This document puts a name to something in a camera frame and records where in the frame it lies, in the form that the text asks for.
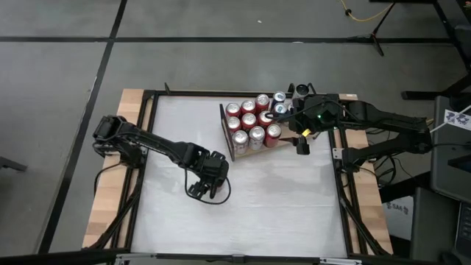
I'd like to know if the wooden table side board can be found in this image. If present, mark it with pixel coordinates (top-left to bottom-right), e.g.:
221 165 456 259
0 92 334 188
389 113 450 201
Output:
81 88 155 251
336 93 394 255

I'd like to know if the black camera gantry bar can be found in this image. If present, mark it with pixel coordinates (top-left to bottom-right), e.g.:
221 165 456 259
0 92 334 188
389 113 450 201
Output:
0 248 471 265

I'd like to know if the white Celsius Peach Vibe can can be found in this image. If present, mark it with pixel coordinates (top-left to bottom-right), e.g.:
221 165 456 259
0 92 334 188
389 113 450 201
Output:
292 83 312 99

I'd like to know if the black aluminium table frame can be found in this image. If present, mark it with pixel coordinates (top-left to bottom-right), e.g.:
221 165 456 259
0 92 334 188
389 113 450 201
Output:
88 82 393 258

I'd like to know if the white labelled box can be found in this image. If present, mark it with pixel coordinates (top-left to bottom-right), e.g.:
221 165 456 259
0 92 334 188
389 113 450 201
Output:
382 200 415 241

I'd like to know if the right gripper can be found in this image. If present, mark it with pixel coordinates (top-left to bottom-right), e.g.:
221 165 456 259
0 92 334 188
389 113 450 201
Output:
279 93 343 155

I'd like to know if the left gripper cable loop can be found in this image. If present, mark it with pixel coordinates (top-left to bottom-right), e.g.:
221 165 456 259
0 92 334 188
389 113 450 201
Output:
183 167 233 206

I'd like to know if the black tripod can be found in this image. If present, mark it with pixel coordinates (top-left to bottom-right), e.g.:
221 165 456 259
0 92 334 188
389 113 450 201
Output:
347 1 397 57

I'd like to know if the white paper sheet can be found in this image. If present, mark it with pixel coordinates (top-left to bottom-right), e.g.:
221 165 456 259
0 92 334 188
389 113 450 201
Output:
443 108 471 133

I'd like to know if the grey cabinet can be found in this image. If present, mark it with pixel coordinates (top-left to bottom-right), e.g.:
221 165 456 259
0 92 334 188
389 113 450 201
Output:
428 95 471 203

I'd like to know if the yellow floor cable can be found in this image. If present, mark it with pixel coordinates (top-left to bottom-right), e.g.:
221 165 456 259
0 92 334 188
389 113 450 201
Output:
340 0 395 23

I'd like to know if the black floor tape strip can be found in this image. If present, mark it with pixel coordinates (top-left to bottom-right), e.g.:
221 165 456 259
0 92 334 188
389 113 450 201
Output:
36 0 129 255
0 35 456 43

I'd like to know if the wooden shelf with black frame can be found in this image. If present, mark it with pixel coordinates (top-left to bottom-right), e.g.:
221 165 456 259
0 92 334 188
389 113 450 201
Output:
219 104 295 162

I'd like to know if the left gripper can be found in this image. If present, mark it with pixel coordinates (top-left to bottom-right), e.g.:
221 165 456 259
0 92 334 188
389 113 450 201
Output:
187 150 230 200

